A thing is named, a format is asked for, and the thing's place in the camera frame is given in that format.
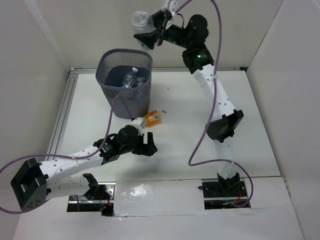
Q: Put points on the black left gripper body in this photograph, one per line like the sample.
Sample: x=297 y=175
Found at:
x=141 y=146

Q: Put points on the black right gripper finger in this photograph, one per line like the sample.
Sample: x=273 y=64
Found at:
x=161 y=18
x=149 y=39

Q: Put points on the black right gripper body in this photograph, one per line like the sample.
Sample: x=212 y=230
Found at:
x=174 y=35

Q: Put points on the squashed clear blue-label bottle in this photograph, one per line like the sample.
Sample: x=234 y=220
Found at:
x=142 y=22

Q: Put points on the small orange juice bottle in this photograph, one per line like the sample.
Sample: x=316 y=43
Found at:
x=152 y=118

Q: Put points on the red label water bottle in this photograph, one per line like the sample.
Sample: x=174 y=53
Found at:
x=140 y=81

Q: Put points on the crushed blue label bottle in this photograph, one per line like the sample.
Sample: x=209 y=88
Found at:
x=130 y=78

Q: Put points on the blue cap plastic bottle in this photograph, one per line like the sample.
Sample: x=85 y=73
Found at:
x=134 y=95

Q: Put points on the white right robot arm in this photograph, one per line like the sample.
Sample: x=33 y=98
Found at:
x=223 y=117

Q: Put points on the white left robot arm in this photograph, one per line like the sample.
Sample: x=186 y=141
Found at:
x=37 y=182

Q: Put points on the grey mesh waste bin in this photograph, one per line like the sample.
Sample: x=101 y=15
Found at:
x=112 y=67

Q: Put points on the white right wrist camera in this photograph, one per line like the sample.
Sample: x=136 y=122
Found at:
x=169 y=5

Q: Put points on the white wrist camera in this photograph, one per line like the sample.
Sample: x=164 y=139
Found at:
x=169 y=5
x=139 y=123

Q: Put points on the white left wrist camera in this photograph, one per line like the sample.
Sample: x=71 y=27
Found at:
x=139 y=123

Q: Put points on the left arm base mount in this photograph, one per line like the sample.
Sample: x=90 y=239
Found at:
x=102 y=203

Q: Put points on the aluminium frame rail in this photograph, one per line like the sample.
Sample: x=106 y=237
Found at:
x=69 y=91

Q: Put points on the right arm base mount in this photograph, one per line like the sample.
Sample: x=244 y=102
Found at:
x=214 y=198

